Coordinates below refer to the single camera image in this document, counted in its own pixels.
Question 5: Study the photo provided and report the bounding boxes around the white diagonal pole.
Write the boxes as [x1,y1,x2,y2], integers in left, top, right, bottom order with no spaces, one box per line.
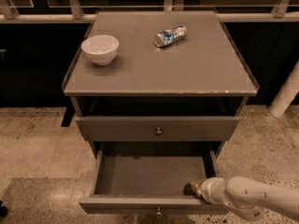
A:
[269,61,299,118]

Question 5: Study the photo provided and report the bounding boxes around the grey drawer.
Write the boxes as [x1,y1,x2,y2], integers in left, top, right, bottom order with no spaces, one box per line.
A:
[76,116,239,142]
[79,151,227,215]

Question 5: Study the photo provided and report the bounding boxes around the white ceramic bowl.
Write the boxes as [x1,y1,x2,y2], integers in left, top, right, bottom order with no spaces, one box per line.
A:
[81,35,120,65]

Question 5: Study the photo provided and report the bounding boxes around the black object at floor edge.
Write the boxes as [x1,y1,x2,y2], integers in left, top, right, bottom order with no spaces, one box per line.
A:
[0,201,7,217]

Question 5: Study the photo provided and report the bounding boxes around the metal glass railing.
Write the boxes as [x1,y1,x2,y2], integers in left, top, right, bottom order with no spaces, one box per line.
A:
[0,0,299,22]

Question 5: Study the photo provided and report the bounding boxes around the crushed blue silver can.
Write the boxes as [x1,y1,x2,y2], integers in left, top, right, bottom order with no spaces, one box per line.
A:
[154,25,187,48]

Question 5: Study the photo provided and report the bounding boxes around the grey drawer cabinet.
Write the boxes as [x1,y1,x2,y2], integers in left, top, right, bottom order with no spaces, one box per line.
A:
[64,11,259,154]

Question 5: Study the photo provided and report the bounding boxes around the grey top drawer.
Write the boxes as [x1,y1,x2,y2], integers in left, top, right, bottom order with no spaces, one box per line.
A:
[76,116,239,142]

